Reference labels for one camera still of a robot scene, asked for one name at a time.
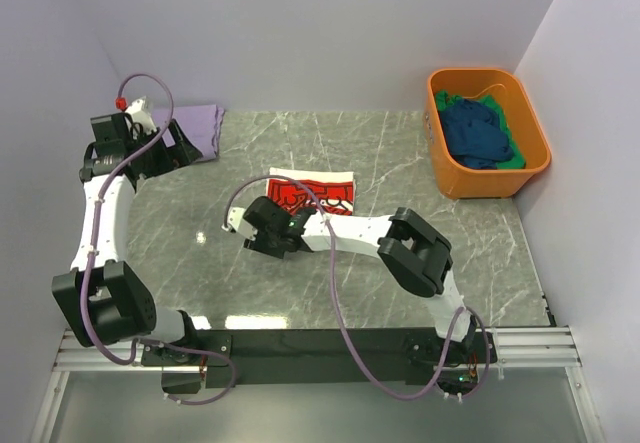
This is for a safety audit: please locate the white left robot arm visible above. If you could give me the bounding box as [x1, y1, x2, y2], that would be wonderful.
[52, 112, 201, 365]

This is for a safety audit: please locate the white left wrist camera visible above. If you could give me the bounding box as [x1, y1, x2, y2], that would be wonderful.
[115, 97, 156, 139]

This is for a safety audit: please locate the blue t-shirt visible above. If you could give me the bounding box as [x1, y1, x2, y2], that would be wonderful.
[438, 98, 514, 170]

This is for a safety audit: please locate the folded lavender t-shirt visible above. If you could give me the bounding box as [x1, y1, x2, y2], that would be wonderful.
[152, 104, 225, 163]

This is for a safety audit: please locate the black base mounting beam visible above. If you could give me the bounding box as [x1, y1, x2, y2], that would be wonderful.
[141, 327, 498, 395]

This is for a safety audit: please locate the orange plastic bin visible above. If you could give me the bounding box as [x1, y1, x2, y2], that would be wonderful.
[423, 67, 551, 199]

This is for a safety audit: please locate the white t-shirt red print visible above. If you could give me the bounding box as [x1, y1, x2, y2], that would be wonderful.
[266, 167, 356, 216]

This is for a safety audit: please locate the green t-shirt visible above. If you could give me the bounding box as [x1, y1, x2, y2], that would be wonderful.
[434, 90, 526, 170]

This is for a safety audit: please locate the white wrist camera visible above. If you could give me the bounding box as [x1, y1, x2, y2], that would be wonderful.
[115, 97, 156, 139]
[222, 207, 258, 240]

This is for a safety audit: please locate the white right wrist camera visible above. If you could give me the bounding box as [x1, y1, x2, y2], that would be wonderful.
[222, 207, 258, 240]

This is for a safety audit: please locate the aluminium extrusion rail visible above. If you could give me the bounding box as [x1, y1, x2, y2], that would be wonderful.
[52, 327, 581, 372]

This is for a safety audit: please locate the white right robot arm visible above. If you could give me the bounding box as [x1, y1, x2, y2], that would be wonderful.
[227, 196, 477, 362]

